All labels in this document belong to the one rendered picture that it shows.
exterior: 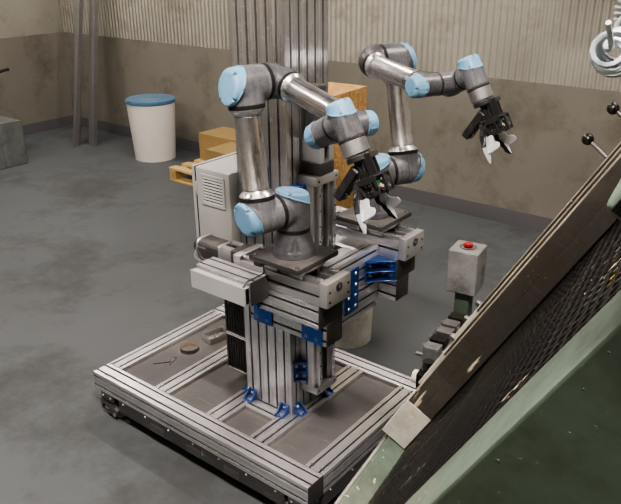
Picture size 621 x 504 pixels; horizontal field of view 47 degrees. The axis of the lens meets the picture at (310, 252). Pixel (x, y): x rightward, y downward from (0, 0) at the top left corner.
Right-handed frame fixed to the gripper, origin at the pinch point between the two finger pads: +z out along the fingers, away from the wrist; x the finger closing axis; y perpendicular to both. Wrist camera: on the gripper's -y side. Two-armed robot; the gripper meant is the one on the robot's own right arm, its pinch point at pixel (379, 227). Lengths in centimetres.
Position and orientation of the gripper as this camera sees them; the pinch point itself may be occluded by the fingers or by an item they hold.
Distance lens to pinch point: 194.6
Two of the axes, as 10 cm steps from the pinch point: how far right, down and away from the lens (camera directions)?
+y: 6.9, -2.1, -6.9
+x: 6.2, -3.1, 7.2
